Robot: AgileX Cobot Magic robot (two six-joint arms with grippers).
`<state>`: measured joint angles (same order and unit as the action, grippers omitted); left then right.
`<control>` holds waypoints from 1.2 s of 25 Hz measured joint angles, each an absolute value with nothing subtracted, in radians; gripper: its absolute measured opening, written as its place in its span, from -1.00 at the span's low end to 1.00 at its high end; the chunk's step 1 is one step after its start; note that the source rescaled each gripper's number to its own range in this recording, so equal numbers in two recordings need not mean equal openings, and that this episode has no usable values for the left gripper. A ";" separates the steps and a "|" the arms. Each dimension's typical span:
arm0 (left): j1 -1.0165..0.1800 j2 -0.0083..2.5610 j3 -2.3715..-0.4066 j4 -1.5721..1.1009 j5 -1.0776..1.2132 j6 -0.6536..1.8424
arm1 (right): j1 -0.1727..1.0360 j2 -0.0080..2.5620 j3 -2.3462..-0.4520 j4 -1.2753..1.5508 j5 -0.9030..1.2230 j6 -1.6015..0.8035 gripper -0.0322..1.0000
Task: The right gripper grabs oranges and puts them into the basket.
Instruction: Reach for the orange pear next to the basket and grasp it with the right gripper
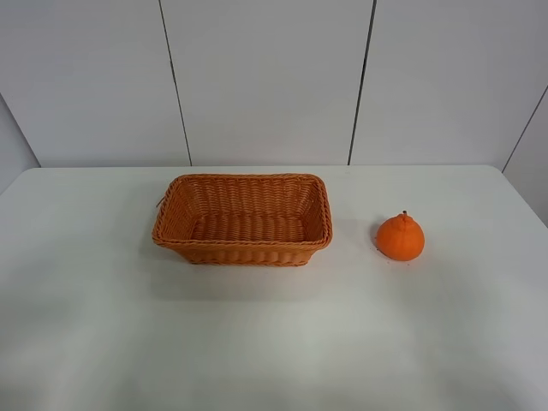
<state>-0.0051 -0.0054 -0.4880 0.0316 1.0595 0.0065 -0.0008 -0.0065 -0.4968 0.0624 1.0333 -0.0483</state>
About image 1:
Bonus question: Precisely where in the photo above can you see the orange wicker basket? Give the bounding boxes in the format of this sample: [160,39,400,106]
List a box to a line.
[152,174,333,266]

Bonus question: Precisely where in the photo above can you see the orange with knobbed top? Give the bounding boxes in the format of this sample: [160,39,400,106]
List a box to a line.
[375,211,426,261]

